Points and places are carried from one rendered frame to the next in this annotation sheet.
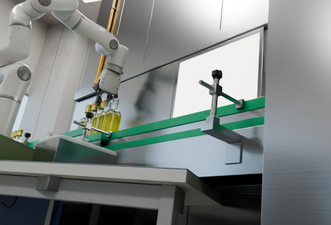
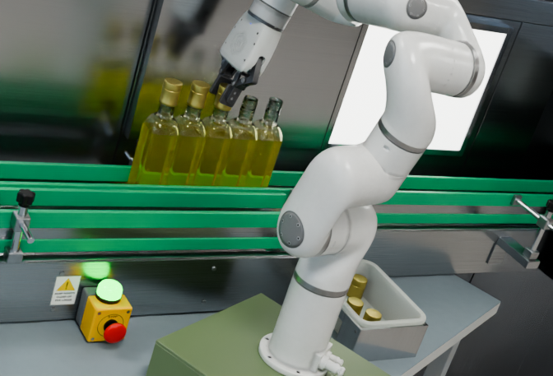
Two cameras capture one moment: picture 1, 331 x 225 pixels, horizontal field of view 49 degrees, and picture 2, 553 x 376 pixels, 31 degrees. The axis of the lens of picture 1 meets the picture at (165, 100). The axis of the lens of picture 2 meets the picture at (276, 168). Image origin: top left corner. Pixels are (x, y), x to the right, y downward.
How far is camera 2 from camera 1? 277 cm
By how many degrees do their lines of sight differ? 96
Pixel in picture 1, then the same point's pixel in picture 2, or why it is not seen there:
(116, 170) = (464, 331)
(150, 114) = (287, 101)
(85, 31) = not seen: hidden behind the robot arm
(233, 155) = (498, 256)
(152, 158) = (395, 249)
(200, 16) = not seen: outside the picture
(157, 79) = (313, 25)
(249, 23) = (499, 6)
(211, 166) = (471, 263)
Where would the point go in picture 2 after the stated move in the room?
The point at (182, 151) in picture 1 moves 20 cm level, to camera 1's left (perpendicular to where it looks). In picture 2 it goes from (442, 245) to (440, 285)
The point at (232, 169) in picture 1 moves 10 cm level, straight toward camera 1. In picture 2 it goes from (490, 267) to (529, 285)
